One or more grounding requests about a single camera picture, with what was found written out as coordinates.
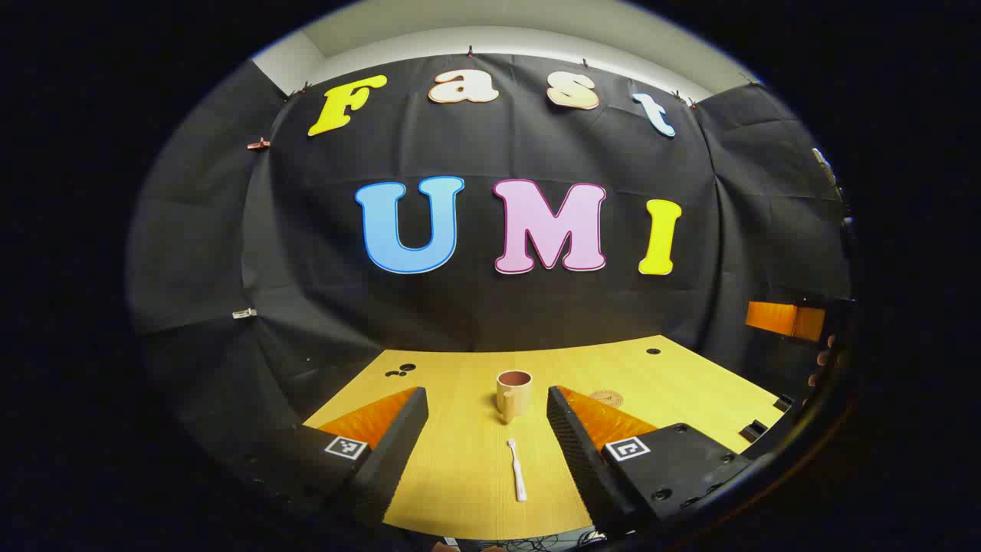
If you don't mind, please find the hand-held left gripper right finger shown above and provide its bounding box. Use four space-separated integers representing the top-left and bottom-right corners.
546 386 756 537

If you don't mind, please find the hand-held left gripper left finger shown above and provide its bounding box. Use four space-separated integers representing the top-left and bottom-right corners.
245 386 429 530

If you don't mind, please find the white toothbrush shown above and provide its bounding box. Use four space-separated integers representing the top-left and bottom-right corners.
507 438 529 503

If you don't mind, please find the beige cup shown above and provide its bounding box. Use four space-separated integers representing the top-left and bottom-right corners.
496 370 533 424

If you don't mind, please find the yellow wooden desktop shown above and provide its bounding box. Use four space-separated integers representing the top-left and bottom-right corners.
303 335 786 541

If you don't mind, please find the black backdrop cloth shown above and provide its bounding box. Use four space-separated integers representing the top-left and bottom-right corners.
126 52 851 476

